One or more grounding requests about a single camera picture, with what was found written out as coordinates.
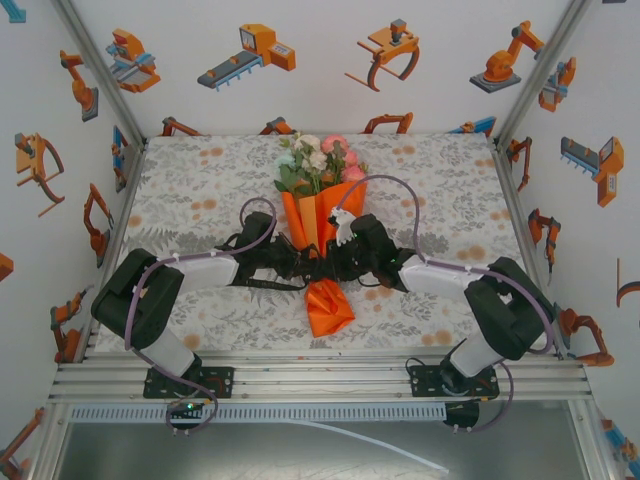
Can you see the black ribbon with gold print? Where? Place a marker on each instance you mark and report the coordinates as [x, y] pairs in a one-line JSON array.
[[270, 283]]

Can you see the orange wrapping paper sheet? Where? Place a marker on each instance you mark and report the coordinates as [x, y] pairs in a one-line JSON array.
[[330, 310]]

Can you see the pink fake rose stem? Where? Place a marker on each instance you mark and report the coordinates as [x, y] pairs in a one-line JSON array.
[[353, 174], [350, 157], [332, 145]]

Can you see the light blue fake flower stem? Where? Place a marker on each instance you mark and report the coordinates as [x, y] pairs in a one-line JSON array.
[[286, 161]]

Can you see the white fake flower stem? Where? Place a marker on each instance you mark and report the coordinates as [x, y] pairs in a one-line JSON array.
[[311, 143]]

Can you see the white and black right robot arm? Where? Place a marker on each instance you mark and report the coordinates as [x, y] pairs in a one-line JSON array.
[[510, 310]]

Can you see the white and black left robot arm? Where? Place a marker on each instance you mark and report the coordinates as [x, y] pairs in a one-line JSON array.
[[135, 300]]

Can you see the floral patterned tablecloth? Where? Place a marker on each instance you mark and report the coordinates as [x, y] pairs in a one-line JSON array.
[[200, 165]]

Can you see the small circuit board green light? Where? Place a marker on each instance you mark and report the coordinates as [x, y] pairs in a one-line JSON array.
[[187, 407]]

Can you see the thin white tube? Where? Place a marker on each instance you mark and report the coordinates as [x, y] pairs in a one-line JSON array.
[[400, 450]]

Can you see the black adapter box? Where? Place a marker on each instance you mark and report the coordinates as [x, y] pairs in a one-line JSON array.
[[462, 414]]

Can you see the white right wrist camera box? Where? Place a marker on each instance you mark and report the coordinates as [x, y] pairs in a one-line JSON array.
[[342, 227]]

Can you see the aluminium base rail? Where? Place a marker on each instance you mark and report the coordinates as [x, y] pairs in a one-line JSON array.
[[320, 380]]

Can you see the aluminium side rail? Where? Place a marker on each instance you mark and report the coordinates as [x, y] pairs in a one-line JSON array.
[[122, 210], [506, 175]]

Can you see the aluminium frame post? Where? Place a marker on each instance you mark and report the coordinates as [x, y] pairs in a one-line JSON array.
[[102, 75], [537, 75]]

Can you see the aluminium frame leg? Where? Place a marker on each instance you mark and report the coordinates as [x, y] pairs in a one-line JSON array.
[[592, 440], [47, 440]]

